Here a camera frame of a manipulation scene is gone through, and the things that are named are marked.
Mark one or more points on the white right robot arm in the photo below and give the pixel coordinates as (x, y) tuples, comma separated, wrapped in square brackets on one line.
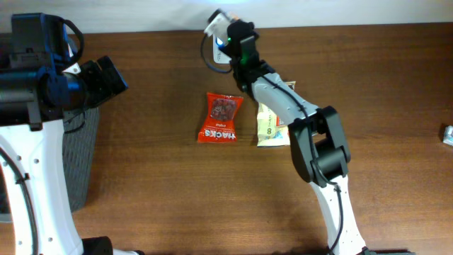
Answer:
[(318, 146)]

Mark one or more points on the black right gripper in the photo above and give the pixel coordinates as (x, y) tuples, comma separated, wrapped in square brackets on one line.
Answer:
[(228, 50)]

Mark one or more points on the yellow snack bag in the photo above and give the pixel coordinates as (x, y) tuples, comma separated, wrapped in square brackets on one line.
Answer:
[(271, 131)]

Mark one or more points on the red Hacks candy bag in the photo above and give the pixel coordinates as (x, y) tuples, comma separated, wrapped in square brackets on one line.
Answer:
[(218, 126)]

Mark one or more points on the green Kleenex tissue pack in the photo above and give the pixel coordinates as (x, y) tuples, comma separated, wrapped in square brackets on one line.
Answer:
[(448, 135)]

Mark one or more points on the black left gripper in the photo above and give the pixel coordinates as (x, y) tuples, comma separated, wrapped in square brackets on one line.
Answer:
[(94, 71)]

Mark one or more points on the grey plastic lattice basket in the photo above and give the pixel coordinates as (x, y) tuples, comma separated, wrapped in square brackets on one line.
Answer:
[(78, 151)]

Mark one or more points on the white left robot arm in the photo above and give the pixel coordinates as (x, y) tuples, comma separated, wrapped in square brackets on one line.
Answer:
[(43, 84)]

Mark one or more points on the white barcode scanner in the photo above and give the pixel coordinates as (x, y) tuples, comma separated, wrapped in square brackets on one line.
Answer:
[(218, 56)]

